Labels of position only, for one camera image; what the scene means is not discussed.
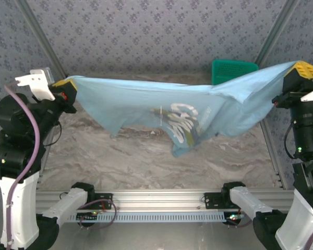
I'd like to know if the teal plastic basket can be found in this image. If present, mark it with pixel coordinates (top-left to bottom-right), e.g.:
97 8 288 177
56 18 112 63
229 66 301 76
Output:
211 59 259 86

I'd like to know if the light blue printed t-shirt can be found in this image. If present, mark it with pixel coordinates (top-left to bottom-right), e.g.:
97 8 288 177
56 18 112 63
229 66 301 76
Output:
65 60 302 158

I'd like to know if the black adapter board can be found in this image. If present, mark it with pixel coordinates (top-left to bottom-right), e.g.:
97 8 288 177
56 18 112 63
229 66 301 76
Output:
224 212 245 226
76 212 99 227

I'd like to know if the grey metal panel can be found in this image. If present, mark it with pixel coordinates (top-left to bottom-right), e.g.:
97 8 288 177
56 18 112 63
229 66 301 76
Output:
57 222 256 250

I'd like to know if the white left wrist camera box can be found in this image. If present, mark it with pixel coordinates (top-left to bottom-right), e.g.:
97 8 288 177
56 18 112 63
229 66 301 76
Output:
15 67 56 102

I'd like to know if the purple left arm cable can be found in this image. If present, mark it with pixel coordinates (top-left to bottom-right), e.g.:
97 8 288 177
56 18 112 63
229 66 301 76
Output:
4 84 118 247

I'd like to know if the aluminium frame post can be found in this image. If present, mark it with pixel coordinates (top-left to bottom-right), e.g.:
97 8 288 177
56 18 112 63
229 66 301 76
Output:
15 0 68 79
255 0 303 66

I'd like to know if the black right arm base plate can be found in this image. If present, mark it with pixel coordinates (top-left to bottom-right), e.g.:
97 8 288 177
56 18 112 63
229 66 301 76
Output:
203 192 225 210

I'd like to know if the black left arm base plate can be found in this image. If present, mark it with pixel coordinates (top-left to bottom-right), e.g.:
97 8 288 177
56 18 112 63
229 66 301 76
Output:
93 193 113 210

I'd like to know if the aluminium mounting rail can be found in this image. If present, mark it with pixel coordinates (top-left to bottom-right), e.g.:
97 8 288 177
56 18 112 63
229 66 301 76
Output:
36 190 295 211

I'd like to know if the slotted pale blue cable duct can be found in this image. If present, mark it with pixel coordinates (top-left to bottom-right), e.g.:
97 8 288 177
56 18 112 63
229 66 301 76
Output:
65 211 227 223

